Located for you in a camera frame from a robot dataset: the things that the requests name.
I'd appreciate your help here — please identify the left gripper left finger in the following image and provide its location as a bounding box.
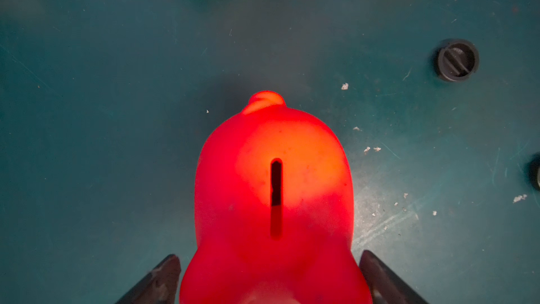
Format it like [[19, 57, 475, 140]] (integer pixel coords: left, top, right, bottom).
[[116, 254, 181, 304]]

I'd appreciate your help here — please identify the red piggy bank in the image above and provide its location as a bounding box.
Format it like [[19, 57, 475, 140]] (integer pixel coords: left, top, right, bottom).
[[179, 91, 372, 303]]

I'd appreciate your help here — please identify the black plug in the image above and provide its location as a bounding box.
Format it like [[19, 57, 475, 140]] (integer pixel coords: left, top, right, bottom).
[[529, 153, 540, 191], [433, 39, 480, 82]]

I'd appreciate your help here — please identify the black plug left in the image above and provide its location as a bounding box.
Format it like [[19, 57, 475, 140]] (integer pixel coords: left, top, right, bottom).
[[433, 39, 480, 82]]

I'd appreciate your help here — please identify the black plug front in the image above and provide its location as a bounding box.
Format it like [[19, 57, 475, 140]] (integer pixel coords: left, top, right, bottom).
[[529, 153, 540, 191]]

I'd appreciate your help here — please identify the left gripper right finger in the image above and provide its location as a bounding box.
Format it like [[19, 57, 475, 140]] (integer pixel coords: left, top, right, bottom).
[[359, 250, 428, 304]]

